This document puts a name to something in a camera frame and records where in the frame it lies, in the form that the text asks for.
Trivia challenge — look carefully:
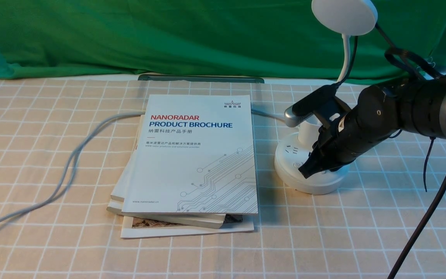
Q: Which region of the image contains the thick book under brochure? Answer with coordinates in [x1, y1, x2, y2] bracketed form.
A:
[106, 115, 243, 229]

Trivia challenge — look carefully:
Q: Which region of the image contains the white desk lamp with sockets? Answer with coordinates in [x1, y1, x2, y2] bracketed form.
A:
[274, 0, 378, 195]

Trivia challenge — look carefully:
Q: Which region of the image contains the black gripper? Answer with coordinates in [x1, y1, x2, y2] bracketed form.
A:
[298, 105, 399, 179]

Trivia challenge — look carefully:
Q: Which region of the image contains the white Nanoradar product brochure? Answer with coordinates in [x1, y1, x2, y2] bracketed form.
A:
[122, 94, 258, 214]

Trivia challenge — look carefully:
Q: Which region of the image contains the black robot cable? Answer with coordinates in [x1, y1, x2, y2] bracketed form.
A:
[337, 23, 446, 279]

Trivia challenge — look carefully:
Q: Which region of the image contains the black wrist camera with grey end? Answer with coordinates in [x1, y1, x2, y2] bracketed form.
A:
[284, 84, 352, 129]

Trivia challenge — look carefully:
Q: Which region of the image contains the beige checked tablecloth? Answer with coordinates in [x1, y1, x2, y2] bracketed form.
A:
[0, 79, 446, 279]

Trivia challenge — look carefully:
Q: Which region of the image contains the grey lamp power cable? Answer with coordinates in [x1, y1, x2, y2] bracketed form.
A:
[0, 110, 290, 238]

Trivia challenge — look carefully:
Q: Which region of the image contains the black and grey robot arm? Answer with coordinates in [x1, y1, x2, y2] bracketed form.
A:
[292, 75, 446, 178]

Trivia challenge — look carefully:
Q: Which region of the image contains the green backdrop cloth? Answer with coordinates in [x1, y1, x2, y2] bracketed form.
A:
[0, 0, 446, 84]

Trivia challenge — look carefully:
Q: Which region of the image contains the bottom white magazine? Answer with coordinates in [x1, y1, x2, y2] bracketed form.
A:
[120, 216, 254, 239]

